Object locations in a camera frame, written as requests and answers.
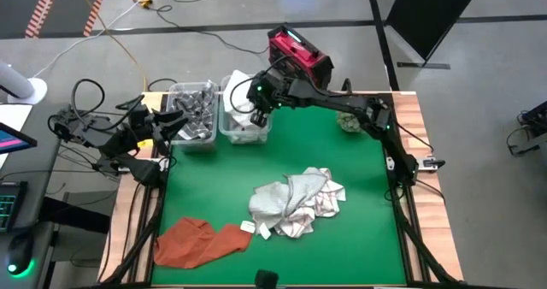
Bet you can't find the orange towel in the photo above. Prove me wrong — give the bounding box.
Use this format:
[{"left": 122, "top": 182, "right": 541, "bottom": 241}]
[{"left": 152, "top": 216, "right": 254, "bottom": 270}]

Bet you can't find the black-framed monitor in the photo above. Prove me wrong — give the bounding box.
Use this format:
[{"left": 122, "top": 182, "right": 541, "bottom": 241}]
[{"left": 0, "top": 121, "right": 38, "bottom": 156}]

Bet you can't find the metal clamp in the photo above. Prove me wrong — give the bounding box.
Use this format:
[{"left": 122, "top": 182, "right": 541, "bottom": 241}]
[{"left": 416, "top": 155, "right": 446, "bottom": 171}]

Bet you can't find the thin yellow cable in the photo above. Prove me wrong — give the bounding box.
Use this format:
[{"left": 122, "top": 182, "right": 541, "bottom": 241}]
[{"left": 70, "top": 0, "right": 149, "bottom": 92}]

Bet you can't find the backlit keyboard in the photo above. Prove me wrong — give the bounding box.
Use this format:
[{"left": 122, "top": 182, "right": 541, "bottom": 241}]
[{"left": 0, "top": 180, "right": 29, "bottom": 234}]

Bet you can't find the black device with cables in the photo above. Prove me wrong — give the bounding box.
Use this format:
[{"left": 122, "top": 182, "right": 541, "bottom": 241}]
[{"left": 506, "top": 100, "right": 547, "bottom": 157}]

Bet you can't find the black floor cable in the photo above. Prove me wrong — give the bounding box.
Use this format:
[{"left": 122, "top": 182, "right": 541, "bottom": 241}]
[{"left": 147, "top": 0, "right": 270, "bottom": 56}]

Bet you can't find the grey desk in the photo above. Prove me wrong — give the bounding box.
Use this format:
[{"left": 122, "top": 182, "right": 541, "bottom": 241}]
[{"left": 0, "top": 103, "right": 73, "bottom": 289}]

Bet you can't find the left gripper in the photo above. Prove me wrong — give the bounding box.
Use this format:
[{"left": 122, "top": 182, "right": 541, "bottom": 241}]
[{"left": 127, "top": 103, "right": 191, "bottom": 155}]

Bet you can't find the black mat with orange stripes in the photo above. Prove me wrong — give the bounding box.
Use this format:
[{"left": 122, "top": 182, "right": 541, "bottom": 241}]
[{"left": 0, "top": 0, "right": 110, "bottom": 40}]

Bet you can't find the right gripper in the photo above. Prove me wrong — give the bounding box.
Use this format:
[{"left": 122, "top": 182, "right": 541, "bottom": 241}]
[{"left": 247, "top": 70, "right": 297, "bottom": 128}]

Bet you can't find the red and black toolbox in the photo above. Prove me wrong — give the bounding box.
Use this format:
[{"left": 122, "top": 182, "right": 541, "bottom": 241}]
[{"left": 267, "top": 23, "right": 335, "bottom": 89}]

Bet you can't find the black room divider panel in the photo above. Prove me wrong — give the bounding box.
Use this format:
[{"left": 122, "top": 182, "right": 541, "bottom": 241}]
[{"left": 384, "top": 0, "right": 486, "bottom": 70}]

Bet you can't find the black computer mouse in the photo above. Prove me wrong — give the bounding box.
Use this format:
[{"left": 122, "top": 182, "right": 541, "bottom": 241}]
[{"left": 4, "top": 231, "right": 36, "bottom": 278}]

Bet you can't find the clear plastic bin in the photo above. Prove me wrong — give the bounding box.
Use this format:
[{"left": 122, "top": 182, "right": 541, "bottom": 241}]
[
  {"left": 165, "top": 81, "right": 220, "bottom": 154},
  {"left": 219, "top": 73, "right": 274, "bottom": 145}
]

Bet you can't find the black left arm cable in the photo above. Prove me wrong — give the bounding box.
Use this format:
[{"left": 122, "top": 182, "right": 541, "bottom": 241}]
[{"left": 70, "top": 78, "right": 146, "bottom": 132}]

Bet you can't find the green succulent in white pot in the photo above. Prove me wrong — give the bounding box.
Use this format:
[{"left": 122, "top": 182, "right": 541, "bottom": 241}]
[{"left": 336, "top": 110, "right": 365, "bottom": 133}]

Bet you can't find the grey plaid towel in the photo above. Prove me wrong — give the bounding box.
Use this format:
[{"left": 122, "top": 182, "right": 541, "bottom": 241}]
[{"left": 169, "top": 86, "right": 216, "bottom": 141}]

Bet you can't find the white fan cable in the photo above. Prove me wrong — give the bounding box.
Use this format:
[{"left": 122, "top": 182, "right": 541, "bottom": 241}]
[{"left": 32, "top": 0, "right": 155, "bottom": 80}]

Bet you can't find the small black object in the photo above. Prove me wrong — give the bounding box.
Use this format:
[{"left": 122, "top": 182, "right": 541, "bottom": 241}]
[{"left": 255, "top": 269, "right": 280, "bottom": 289}]

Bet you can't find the light grey waffle towel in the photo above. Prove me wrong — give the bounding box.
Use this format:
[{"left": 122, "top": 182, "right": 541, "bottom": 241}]
[{"left": 240, "top": 171, "right": 331, "bottom": 242}]

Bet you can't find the white paper sheet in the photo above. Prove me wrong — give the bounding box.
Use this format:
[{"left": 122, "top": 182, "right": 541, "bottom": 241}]
[{"left": 0, "top": 103, "right": 33, "bottom": 170}]

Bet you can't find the white tower fan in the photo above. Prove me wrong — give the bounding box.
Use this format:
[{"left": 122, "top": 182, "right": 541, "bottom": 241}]
[{"left": 0, "top": 60, "right": 49, "bottom": 106}]

